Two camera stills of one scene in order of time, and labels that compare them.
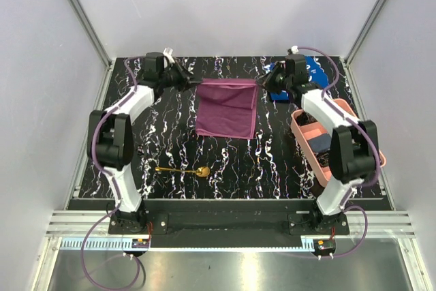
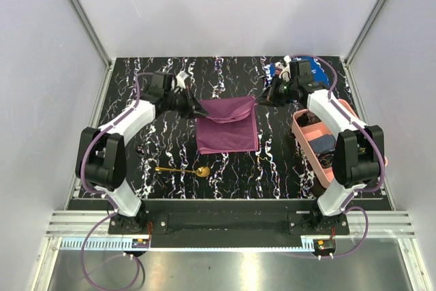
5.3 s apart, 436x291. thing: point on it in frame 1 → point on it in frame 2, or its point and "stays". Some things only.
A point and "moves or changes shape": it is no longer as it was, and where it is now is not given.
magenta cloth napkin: [227, 108] moves or changes shape
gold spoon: [202, 171] stays
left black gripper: [184, 78] → [193, 108]
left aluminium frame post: [83, 13] stays
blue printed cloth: [315, 74] stays
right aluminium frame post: [375, 13] stays
